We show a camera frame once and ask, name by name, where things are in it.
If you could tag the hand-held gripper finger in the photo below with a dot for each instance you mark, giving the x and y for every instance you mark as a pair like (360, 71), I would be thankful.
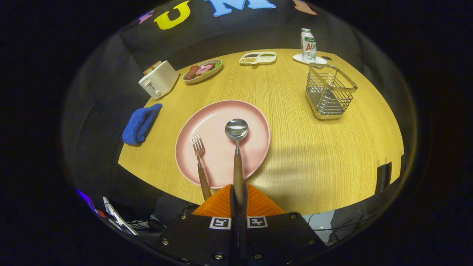
(234, 240)
(243, 240)

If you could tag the pink plate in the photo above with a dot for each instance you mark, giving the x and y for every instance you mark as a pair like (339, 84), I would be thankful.
(218, 155)

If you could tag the white flat device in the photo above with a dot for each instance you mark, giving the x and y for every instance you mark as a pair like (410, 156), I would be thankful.
(118, 218)

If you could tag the blue cloth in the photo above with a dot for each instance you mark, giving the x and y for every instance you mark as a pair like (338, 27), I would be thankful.
(139, 123)

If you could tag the glowing purple screen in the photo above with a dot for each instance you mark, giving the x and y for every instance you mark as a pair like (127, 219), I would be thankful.
(88, 201)

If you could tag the black table edge clamp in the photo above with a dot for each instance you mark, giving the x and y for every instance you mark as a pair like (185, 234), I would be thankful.
(383, 178)
(402, 164)

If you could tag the round plate of toy food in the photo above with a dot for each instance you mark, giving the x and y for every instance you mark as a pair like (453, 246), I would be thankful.
(196, 78)

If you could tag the brown toy meat piece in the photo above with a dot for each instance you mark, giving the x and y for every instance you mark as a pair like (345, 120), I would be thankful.
(191, 72)

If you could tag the pink toy ham slice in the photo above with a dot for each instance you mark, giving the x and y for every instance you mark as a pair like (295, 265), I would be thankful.
(204, 69)

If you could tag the green toy lettuce leaf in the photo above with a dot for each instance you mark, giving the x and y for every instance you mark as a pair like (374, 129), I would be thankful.
(217, 64)

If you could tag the white toaster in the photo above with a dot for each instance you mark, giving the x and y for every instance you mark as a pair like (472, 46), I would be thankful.
(159, 79)

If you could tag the white divided dish of beans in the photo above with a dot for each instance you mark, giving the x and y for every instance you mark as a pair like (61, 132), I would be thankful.
(257, 58)

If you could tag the white square coaster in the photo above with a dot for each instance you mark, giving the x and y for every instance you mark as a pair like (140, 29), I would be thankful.
(297, 58)

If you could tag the toast slice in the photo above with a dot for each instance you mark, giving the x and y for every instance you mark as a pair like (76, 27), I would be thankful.
(157, 64)
(149, 69)

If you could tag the white drink bottle green label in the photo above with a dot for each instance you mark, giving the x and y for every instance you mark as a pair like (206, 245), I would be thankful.
(308, 46)

